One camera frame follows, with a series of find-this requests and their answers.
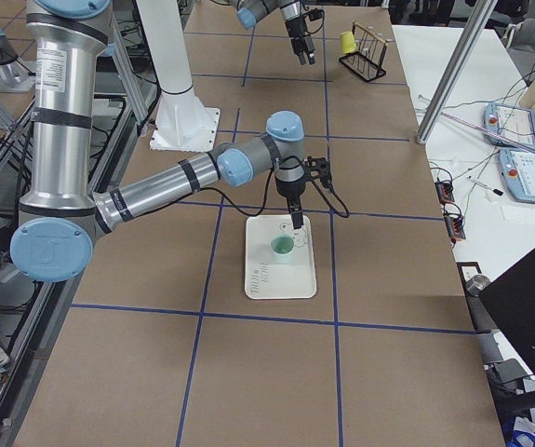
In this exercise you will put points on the white bear tray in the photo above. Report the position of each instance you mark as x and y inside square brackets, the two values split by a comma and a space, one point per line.
[264, 278]

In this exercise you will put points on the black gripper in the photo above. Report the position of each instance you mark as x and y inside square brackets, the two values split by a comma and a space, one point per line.
[289, 189]
[294, 26]

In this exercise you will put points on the long metal rod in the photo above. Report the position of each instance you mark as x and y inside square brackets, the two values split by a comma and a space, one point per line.
[495, 135]

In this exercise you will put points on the robot base on floor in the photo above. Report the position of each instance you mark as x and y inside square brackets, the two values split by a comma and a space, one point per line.
[2, 65]

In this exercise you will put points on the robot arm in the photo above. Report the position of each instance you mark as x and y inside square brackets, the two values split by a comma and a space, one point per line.
[60, 220]
[294, 14]

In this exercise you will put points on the black marker pen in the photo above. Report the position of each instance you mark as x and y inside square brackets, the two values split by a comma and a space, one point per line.
[477, 182]

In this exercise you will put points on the aluminium frame post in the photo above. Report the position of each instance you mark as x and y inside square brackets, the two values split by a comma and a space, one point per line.
[460, 55]

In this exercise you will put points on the orange connector box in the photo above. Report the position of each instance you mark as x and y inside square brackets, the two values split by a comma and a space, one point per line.
[444, 190]
[454, 222]

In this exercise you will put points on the small metal cup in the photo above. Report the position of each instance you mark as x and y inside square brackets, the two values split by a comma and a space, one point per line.
[475, 284]

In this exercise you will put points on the yellow cup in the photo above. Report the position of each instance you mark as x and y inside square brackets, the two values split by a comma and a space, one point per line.
[348, 44]

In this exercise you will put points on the teach pendant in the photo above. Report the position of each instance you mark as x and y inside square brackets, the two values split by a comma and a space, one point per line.
[511, 122]
[518, 172]

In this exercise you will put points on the lower orange connector box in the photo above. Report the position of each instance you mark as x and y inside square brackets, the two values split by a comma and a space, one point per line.
[454, 222]

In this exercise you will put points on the pale green cup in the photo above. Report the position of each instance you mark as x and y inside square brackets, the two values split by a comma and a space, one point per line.
[282, 248]

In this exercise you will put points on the upper orange connector box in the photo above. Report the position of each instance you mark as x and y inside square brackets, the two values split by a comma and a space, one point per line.
[444, 190]

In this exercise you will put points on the lower teach pendant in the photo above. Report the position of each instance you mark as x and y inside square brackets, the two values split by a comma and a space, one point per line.
[518, 172]

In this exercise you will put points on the black laptop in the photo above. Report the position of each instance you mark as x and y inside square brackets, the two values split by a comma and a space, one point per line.
[527, 316]

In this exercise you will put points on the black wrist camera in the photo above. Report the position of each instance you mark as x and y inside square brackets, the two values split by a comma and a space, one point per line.
[318, 169]
[315, 14]

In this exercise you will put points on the white power strip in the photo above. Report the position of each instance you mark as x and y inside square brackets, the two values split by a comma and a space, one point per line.
[7, 271]

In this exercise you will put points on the black wire cup rack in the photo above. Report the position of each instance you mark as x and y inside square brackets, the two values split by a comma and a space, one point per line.
[368, 59]

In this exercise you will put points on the upper teach pendant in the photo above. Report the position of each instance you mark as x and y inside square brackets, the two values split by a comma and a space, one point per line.
[511, 122]

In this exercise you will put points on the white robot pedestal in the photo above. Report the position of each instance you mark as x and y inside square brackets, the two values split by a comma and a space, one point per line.
[182, 121]

